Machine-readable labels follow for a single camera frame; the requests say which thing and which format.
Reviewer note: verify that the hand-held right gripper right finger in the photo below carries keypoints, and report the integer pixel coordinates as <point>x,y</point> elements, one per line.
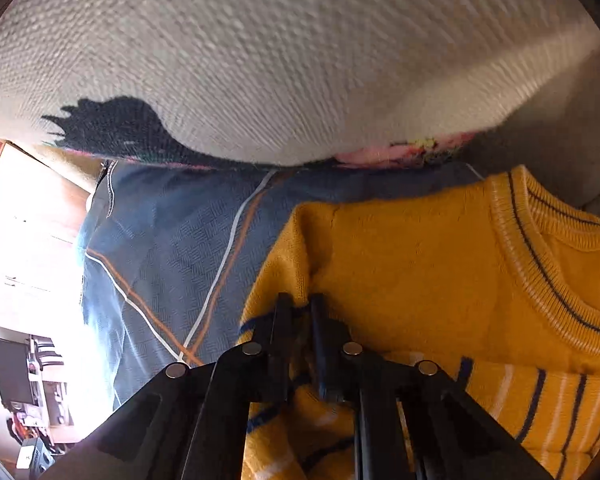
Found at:
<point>320,340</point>

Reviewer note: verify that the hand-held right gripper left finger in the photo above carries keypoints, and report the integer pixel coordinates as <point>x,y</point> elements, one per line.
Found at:
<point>280,330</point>

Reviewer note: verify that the yellow striped knit sweater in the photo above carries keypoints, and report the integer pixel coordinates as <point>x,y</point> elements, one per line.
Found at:
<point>420,270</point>

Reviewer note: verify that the blue bedsheet with orange lines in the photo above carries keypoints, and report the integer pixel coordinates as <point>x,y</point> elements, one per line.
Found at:
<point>180,260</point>

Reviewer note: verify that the cluttered media cabinet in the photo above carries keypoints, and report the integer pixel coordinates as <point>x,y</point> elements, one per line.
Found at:
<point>42,390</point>

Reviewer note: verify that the white textured printed blanket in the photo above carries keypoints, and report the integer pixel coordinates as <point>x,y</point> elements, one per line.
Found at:
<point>280,60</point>

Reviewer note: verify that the black television screen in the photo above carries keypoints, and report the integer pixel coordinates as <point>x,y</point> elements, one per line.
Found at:
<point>9,367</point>

